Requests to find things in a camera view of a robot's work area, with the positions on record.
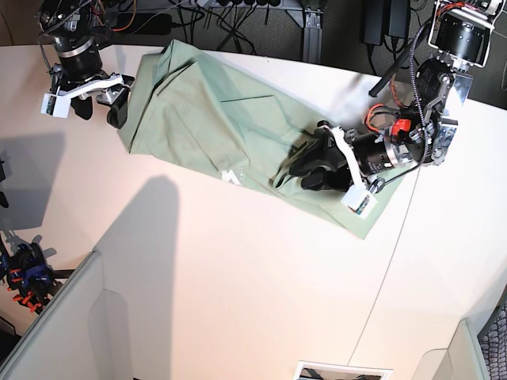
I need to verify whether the black box under table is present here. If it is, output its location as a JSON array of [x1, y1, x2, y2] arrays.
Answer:
[[360, 0, 411, 46]]

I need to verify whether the aluminium frame post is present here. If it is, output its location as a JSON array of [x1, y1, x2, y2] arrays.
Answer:
[[286, 0, 328, 64]]

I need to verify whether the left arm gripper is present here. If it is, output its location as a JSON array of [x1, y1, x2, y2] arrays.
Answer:
[[289, 123, 370, 192]]

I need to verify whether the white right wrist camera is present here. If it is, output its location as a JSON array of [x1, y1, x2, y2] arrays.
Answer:
[[40, 93, 71, 119]]

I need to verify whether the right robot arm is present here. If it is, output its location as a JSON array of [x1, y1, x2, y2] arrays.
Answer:
[[37, 1, 135, 129]]

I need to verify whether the blue orange clamp pile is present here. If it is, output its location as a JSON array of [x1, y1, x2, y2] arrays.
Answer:
[[1, 242, 55, 314]]

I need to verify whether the grey monitor back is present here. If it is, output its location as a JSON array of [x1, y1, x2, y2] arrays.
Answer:
[[0, 157, 10, 209]]

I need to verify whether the grey partition panel right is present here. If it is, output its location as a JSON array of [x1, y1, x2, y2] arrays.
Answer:
[[412, 319, 490, 380]]

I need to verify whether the printed photo sheet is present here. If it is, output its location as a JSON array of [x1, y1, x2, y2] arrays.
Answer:
[[292, 361, 393, 380]]

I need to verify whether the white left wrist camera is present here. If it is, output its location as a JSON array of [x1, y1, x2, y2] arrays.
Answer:
[[341, 185, 377, 219]]

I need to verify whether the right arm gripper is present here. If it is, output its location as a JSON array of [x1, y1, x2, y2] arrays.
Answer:
[[57, 74, 135, 129]]

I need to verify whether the light green polo shirt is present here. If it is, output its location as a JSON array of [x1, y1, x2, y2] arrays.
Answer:
[[119, 40, 398, 238]]

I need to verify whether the black power adapter brick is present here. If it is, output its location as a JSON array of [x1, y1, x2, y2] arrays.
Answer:
[[127, 13, 173, 36]]

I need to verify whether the grey partition panel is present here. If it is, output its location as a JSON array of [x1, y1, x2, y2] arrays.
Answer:
[[1, 253, 134, 379], [412, 319, 490, 380]]

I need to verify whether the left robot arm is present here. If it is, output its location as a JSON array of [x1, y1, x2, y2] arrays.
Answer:
[[250, 1, 488, 197]]

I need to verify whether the grey partition panel left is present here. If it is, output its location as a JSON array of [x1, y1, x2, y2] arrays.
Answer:
[[1, 253, 134, 379]]

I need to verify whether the white power strip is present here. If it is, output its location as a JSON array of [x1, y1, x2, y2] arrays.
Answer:
[[189, 0, 303, 10]]

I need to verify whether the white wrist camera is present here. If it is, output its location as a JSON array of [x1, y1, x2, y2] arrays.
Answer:
[[40, 93, 71, 119], [341, 185, 377, 219]]

